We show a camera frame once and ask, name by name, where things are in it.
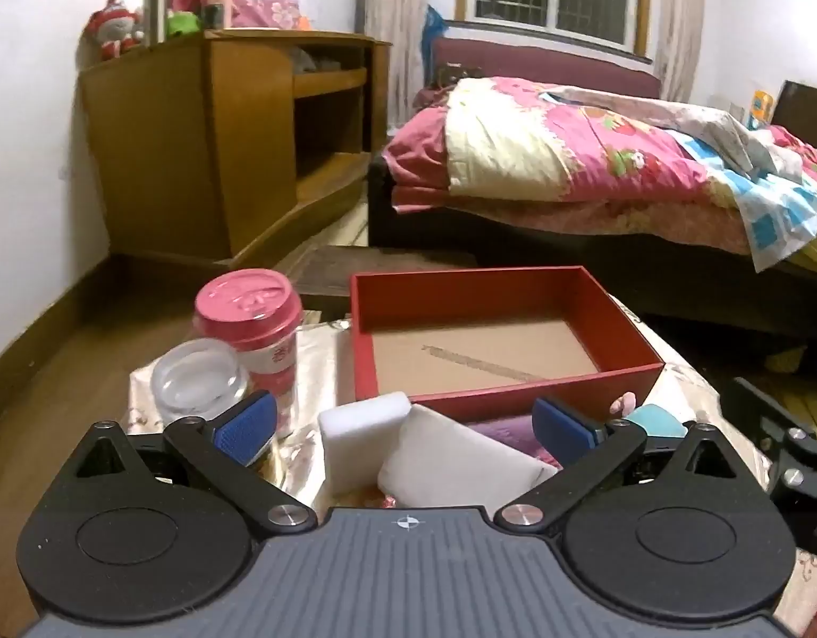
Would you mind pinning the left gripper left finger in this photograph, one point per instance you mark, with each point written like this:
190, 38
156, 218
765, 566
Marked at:
221, 451

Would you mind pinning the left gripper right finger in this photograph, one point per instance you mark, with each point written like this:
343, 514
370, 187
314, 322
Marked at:
590, 454

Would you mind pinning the white sponge block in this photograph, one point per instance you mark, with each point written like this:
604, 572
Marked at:
358, 437

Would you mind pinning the white foam block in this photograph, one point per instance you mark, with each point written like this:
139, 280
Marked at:
438, 462

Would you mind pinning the teal pig plush toy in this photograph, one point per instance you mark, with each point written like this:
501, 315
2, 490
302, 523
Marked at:
655, 421

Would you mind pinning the clear glass jar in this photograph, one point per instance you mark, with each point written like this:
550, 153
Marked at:
201, 378

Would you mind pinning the floral satin tablecloth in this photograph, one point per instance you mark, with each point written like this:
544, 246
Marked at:
325, 379

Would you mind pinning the pink lidded drink cup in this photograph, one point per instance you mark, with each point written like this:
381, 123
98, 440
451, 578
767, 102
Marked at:
258, 313

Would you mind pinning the red cardboard box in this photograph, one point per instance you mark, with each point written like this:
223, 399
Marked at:
483, 344

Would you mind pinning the brown floor mat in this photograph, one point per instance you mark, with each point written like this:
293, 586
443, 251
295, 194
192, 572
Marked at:
322, 278

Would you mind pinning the pink floral quilt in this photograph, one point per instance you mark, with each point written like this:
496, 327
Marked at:
573, 160

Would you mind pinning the wooden cabinet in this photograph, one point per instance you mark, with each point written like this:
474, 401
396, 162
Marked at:
227, 149

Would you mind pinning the orange blue box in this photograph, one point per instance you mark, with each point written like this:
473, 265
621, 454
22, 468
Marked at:
761, 110

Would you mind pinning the green plush toy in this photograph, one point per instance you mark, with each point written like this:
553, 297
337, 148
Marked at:
181, 24

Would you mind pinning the red santa plush doll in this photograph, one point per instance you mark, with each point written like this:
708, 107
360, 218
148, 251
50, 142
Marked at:
115, 29

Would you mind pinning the blue bag by bed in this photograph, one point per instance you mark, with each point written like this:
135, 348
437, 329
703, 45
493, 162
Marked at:
434, 27

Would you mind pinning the beige right curtain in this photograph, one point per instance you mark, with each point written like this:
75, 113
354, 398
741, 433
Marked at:
679, 46

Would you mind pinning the beige curtain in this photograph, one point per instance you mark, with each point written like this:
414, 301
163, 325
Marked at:
400, 23
679, 46

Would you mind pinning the steel thermos bottle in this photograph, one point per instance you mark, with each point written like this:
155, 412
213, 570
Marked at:
154, 21

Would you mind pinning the beige left curtain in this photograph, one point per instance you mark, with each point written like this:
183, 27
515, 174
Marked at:
400, 23

